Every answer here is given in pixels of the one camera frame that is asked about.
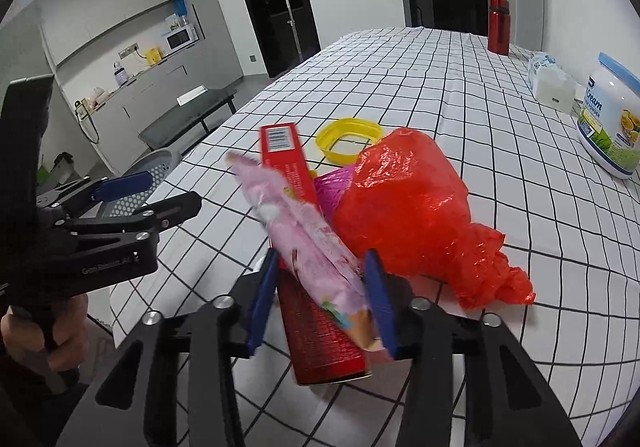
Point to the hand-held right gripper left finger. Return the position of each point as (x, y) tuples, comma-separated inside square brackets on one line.
[(262, 297)]

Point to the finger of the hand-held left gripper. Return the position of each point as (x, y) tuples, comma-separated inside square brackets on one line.
[(175, 207), (125, 184)]

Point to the grey perforated basket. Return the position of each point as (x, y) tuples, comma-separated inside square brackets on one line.
[(160, 162)]

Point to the pink plastic mesh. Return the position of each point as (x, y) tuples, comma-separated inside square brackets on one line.
[(330, 192)]

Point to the white plastic box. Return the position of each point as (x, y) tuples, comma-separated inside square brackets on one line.
[(555, 89)]

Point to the blue printed plastic pack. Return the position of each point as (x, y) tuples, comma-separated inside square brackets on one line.
[(540, 62)]

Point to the flat white box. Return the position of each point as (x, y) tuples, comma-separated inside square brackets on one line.
[(191, 95)]

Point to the grey counter cabinet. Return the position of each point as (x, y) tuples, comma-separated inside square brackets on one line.
[(135, 102)]

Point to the red plastic bag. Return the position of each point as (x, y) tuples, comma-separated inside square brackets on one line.
[(410, 207)]

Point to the white microwave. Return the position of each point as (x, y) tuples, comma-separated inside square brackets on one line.
[(180, 38)]

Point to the black low table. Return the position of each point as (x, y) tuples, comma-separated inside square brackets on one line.
[(190, 114)]

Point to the red water bottle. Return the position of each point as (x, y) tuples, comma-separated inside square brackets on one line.
[(498, 27)]

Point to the metal stand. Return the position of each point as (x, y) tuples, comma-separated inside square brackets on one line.
[(293, 32)]

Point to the yellow plastic lid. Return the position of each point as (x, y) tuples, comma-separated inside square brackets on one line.
[(325, 139)]

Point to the person's left hand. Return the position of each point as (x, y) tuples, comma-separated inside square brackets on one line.
[(70, 327)]

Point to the white tub with blue lid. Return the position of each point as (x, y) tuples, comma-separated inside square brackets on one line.
[(610, 117)]

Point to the pink snack wrapper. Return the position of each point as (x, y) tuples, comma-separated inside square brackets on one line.
[(305, 237)]

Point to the long red cardboard box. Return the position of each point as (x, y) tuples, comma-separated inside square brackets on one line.
[(285, 142)]

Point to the yellow countertop item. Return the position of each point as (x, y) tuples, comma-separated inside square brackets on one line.
[(153, 55)]

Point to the white black checkered tablecloth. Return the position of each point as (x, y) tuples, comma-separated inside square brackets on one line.
[(425, 92)]

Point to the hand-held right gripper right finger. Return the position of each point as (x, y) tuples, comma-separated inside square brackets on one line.
[(382, 307)]

